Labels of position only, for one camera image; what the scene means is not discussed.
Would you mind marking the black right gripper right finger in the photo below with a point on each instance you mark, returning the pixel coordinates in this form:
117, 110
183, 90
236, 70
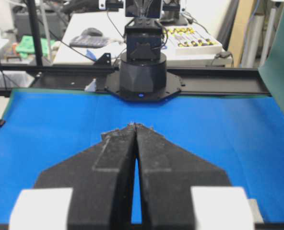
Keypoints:
166, 173

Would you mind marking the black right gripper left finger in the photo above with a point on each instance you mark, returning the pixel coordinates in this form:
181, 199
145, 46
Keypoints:
102, 181

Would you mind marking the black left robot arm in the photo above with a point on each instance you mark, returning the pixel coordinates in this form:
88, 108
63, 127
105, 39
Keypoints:
142, 74

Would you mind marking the blue table cloth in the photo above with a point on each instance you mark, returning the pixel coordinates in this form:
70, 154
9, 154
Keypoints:
245, 136

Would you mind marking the white screwdriver set box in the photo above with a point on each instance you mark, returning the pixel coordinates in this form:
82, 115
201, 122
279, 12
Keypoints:
191, 40

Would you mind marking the dark keyboard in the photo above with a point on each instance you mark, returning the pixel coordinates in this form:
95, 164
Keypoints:
86, 41

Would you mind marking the dark computer mouse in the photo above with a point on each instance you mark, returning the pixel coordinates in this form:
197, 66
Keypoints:
92, 32

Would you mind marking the green cloth bundle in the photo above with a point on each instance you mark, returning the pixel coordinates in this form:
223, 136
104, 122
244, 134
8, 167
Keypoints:
26, 46

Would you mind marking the white background table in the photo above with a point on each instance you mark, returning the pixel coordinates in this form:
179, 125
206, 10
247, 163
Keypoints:
111, 24

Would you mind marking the black vertical pole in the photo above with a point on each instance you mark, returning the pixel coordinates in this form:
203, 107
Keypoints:
35, 31

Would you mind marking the black aluminium rail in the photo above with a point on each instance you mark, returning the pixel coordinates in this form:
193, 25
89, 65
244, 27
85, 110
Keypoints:
194, 81

